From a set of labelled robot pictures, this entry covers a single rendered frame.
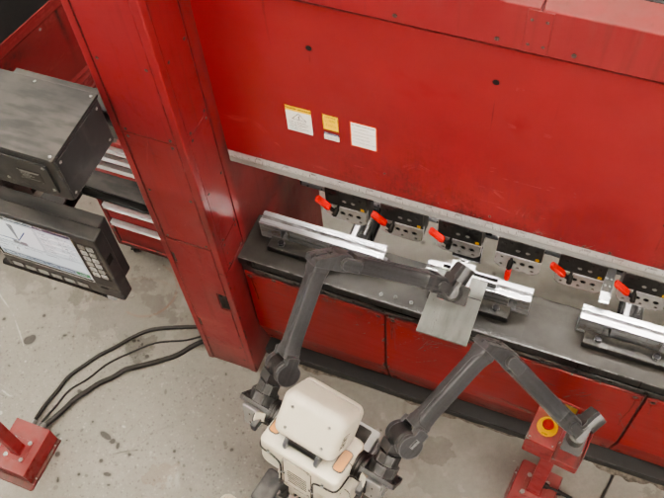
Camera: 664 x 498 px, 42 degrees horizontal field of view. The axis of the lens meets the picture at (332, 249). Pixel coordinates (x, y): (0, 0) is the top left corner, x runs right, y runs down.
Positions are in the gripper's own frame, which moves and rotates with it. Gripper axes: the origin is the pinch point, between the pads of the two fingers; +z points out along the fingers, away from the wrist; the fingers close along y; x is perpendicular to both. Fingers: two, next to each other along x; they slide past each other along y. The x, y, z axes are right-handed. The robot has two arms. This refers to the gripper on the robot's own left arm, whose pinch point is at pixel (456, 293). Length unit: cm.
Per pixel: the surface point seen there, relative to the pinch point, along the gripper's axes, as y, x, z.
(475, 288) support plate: -5.6, -4.2, 3.8
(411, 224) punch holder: 19.1, -17.1, -19.5
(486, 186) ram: -4, -33, -47
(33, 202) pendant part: 124, 14, -71
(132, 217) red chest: 159, 11, 62
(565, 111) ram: -21, -51, -82
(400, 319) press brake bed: 18.8, 15.3, 19.8
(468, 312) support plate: -6.3, 4.8, -1.0
